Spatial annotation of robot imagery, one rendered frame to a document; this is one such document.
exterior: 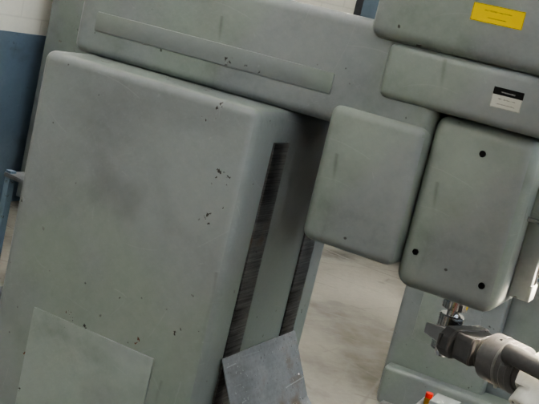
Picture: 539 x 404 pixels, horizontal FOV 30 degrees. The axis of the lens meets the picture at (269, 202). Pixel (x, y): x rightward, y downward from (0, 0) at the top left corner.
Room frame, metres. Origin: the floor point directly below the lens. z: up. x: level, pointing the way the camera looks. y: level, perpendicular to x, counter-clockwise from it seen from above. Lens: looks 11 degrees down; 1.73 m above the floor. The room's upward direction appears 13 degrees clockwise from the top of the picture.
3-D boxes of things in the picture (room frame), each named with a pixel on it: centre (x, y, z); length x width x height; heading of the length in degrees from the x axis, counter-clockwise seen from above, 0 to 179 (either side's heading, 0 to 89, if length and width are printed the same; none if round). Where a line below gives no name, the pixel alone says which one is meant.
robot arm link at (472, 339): (1.74, -0.44, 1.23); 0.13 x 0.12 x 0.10; 129
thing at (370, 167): (1.90, -0.21, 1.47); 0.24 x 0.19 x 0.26; 154
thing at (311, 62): (2.03, 0.07, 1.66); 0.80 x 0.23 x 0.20; 64
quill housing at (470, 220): (1.81, -0.38, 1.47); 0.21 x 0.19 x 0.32; 154
